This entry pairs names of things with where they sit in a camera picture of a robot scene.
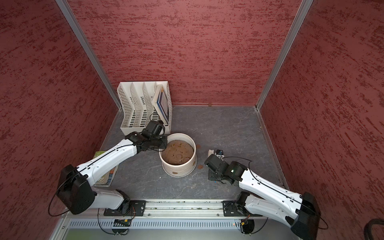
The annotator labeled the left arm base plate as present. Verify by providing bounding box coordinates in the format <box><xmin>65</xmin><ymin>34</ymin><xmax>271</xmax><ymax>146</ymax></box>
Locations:
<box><xmin>103</xmin><ymin>200</ymin><xmax>147</xmax><ymax>217</ymax></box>

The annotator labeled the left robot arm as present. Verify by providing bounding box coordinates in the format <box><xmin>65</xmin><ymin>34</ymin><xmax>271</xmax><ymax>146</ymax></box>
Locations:
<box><xmin>55</xmin><ymin>121</ymin><xmax>167</xmax><ymax>216</ymax></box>

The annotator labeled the aluminium corner post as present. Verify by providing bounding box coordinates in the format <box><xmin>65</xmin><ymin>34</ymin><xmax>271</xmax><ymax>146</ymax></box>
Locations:
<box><xmin>55</xmin><ymin>0</ymin><xmax>122</xmax><ymax>111</ymax></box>
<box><xmin>256</xmin><ymin>0</ymin><xmax>313</xmax><ymax>112</ymax></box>

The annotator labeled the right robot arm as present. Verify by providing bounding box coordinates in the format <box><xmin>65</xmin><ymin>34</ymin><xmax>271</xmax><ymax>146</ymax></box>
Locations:
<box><xmin>205</xmin><ymin>154</ymin><xmax>321</xmax><ymax>240</ymax></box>

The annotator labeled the white blue scrub brush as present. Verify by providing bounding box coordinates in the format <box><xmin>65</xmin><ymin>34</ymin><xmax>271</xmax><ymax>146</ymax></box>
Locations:
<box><xmin>208</xmin><ymin>150</ymin><xmax>215</xmax><ymax>158</ymax></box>

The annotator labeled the book in organizer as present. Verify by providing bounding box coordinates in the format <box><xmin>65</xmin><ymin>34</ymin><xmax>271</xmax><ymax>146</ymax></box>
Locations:
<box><xmin>152</xmin><ymin>85</ymin><xmax>170</xmax><ymax>125</ymax></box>

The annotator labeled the white file organizer rack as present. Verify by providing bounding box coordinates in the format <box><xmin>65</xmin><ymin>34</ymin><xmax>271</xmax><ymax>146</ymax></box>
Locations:
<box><xmin>117</xmin><ymin>81</ymin><xmax>173</xmax><ymax>135</ymax></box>

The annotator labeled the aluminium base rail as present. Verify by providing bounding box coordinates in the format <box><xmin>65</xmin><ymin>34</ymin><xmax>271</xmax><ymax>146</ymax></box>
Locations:
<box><xmin>68</xmin><ymin>198</ymin><xmax>304</xmax><ymax>220</ymax></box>

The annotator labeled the green book on table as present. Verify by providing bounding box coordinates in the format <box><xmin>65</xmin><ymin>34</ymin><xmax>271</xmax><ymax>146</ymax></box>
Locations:
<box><xmin>95</xmin><ymin>166</ymin><xmax>118</xmax><ymax>187</ymax></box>

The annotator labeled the left aluminium corner post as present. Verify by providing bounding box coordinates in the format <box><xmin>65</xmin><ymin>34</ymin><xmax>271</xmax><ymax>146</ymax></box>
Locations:
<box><xmin>55</xmin><ymin>0</ymin><xmax>122</xmax><ymax>111</ymax></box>

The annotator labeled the white ceramic pot with mud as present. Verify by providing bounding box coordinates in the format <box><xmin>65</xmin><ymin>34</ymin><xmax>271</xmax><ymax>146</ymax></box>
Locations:
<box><xmin>160</xmin><ymin>133</ymin><xmax>198</xmax><ymax>178</ymax></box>

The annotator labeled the right aluminium corner post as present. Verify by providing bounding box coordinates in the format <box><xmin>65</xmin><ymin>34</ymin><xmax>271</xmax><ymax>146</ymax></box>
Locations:
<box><xmin>256</xmin><ymin>0</ymin><xmax>313</xmax><ymax>112</ymax></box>

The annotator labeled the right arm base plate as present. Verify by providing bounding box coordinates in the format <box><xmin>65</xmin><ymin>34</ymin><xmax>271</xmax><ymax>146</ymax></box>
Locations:
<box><xmin>222</xmin><ymin>201</ymin><xmax>262</xmax><ymax>218</ymax></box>

